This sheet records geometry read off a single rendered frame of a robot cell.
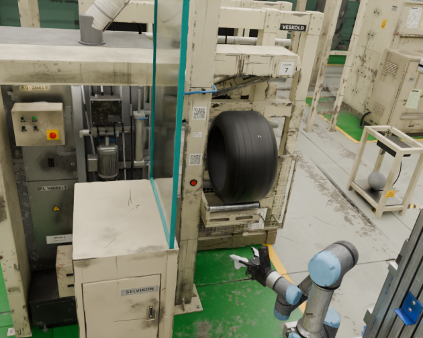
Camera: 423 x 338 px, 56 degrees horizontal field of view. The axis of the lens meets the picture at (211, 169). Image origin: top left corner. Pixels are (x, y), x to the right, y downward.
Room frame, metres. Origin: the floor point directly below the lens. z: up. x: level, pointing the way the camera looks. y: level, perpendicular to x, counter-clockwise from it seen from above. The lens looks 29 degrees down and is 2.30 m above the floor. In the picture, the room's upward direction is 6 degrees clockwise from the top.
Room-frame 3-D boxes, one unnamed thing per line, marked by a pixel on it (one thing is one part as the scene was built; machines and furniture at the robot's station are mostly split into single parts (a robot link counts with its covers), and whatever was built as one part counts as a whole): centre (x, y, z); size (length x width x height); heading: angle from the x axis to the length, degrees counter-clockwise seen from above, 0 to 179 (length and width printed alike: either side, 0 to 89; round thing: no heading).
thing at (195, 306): (2.15, 0.12, 0.02); 0.27 x 0.27 x 0.04; 18
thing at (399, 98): (6.21, -2.93, 0.62); 0.91 x 0.58 x 1.25; 109
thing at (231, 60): (2.57, -0.14, 1.71); 0.61 x 0.25 x 0.15; 108
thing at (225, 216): (2.12, -0.16, 0.84); 0.36 x 0.09 x 0.06; 108
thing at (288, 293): (1.29, -0.39, 1.04); 0.11 x 0.08 x 0.09; 44
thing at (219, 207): (2.12, -0.16, 0.90); 0.35 x 0.05 x 0.05; 108
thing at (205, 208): (2.19, 0.05, 0.90); 0.40 x 0.03 x 0.10; 18
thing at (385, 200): (3.88, -1.86, 0.40); 0.60 x 0.35 x 0.80; 19
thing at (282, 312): (1.31, -0.40, 0.94); 0.11 x 0.08 x 0.11; 134
